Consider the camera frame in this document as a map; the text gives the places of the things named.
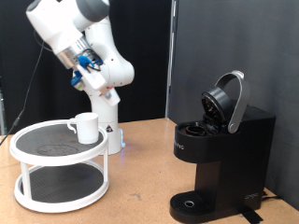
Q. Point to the white ceramic mug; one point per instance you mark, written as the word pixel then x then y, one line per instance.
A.
pixel 87 130

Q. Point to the silver vertical metal post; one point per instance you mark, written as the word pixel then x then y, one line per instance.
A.
pixel 169 77

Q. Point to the dark grey partition panel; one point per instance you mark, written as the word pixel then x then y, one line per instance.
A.
pixel 274 46

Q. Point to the grey metal frame bar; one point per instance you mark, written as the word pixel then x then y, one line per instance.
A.
pixel 2 118

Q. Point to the black Keurig coffee machine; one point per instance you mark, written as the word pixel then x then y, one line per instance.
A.
pixel 236 161

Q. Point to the white two-tier turntable stand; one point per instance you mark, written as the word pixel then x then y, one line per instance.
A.
pixel 59 159

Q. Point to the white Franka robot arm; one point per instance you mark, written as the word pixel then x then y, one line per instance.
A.
pixel 104 115

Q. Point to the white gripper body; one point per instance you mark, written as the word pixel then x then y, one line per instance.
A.
pixel 93 81

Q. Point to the black tape strip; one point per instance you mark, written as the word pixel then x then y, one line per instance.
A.
pixel 252 216

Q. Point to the wrist camera on blue mount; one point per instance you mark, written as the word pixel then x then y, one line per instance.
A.
pixel 77 84

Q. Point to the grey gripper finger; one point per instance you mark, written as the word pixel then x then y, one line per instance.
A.
pixel 107 94

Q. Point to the black round grip liner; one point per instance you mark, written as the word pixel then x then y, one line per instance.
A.
pixel 65 183
pixel 46 143

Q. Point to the black backdrop curtain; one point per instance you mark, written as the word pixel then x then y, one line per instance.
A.
pixel 149 102

